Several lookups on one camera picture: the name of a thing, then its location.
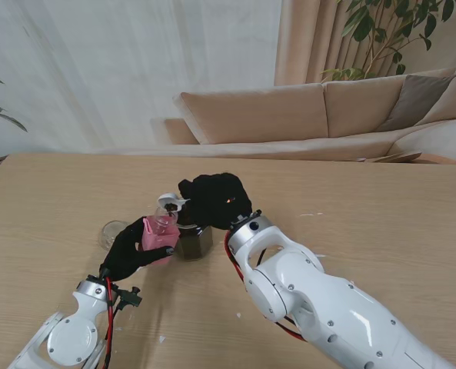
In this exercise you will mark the tall leafy green plant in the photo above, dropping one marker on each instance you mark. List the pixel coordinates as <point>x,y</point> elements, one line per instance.
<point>366,23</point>

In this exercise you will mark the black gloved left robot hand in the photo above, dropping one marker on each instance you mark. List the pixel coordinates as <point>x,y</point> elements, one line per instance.
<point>125,253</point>

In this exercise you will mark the beige pleated curtain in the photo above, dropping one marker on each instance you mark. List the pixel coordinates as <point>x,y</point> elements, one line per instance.
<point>308,42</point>

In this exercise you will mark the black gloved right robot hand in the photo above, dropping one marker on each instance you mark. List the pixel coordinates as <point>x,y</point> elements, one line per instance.
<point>218,200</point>

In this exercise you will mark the white sheer curtain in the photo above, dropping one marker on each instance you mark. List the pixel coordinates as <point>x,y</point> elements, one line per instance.
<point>116,69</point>

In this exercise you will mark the beige sofa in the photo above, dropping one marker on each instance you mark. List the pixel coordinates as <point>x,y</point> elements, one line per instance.
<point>258,115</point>

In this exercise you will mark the white blanket on sofa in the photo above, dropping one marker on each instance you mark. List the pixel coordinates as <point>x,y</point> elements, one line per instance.
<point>439,140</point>

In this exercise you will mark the clear glass jar lid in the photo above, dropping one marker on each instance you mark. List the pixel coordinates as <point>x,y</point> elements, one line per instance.
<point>110,232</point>

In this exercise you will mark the glass jar of coffee beans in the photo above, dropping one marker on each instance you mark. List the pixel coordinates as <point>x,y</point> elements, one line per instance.
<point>195,242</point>

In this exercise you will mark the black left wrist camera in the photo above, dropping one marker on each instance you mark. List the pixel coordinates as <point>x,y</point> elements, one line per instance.
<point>129,298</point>

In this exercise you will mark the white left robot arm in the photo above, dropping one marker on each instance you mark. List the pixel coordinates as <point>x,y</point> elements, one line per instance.
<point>66,330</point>

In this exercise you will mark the pink square coffee jar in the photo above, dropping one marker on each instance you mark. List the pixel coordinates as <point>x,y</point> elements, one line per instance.
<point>158,238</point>

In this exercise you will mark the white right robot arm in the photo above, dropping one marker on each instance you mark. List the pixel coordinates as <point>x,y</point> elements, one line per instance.
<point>327,307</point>

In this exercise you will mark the grey sofa cushion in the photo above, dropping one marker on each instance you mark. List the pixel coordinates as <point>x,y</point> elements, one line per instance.
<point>416,100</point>

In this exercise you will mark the wooden tray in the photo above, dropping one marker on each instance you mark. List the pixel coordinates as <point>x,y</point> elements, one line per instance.
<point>398,157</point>

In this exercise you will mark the white plastic spoon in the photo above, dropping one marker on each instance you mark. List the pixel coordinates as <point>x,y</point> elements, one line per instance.
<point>170,201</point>

